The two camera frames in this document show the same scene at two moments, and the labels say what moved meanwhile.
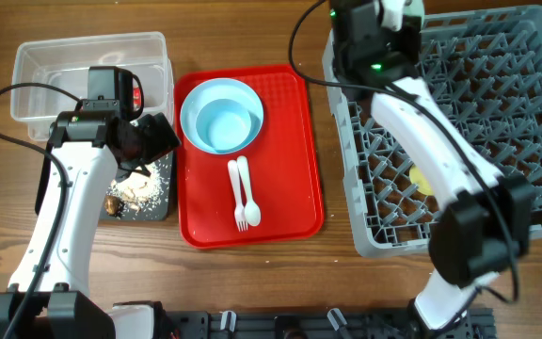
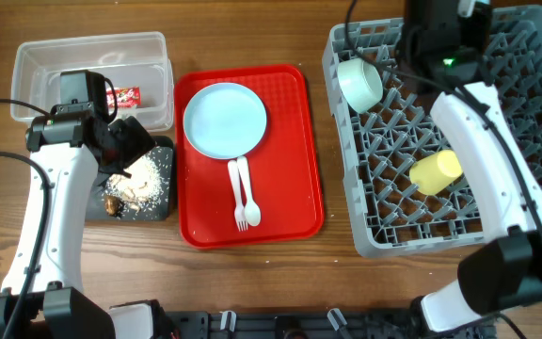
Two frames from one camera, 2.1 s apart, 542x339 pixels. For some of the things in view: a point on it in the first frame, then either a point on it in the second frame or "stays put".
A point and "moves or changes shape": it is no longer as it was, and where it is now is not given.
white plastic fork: [239, 212] stays put
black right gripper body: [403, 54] -> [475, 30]
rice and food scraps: [140, 194] stays put
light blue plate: [221, 116] stays put
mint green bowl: [415, 8] moves or changes shape
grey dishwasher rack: [502, 78] stays put
